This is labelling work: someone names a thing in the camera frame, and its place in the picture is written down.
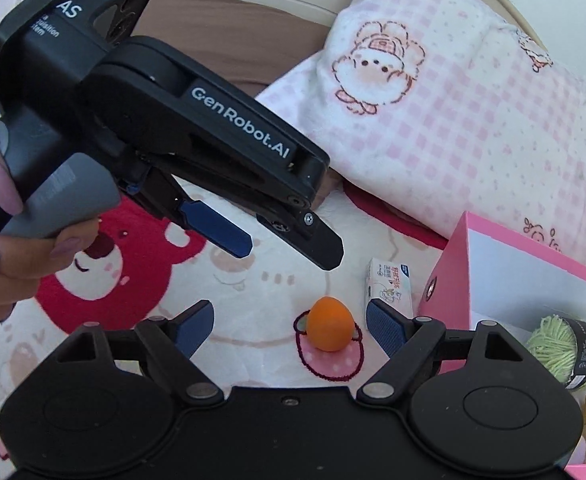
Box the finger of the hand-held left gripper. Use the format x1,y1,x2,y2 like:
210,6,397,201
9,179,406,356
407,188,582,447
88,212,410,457
135,167,252,258
255,194,344,269

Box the brown pillow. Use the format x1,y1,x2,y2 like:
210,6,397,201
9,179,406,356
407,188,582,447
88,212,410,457
133,0,334,98

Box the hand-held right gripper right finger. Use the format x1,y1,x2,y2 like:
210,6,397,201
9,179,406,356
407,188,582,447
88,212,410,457
357,299,528,406

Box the printed blanket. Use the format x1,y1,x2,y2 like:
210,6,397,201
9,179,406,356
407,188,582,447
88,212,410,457
0,175,448,480

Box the person's left hand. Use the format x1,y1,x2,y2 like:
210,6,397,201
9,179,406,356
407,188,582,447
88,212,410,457
0,107,98,326

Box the white pink tissue pack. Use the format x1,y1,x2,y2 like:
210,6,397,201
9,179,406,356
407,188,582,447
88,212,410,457
364,256,414,321

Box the orange ball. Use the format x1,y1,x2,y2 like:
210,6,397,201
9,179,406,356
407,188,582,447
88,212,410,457
306,296,354,353

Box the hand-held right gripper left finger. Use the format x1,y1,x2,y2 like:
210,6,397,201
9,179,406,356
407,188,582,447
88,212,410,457
58,300,222,407

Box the green yarn ball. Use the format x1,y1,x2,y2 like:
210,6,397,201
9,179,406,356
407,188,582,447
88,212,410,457
525,314,586,390

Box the pink checked pillow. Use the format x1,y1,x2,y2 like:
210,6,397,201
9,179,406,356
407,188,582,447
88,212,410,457
255,0,586,281

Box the pink cardboard box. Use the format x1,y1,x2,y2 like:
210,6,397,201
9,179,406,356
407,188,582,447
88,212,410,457
415,211,586,480

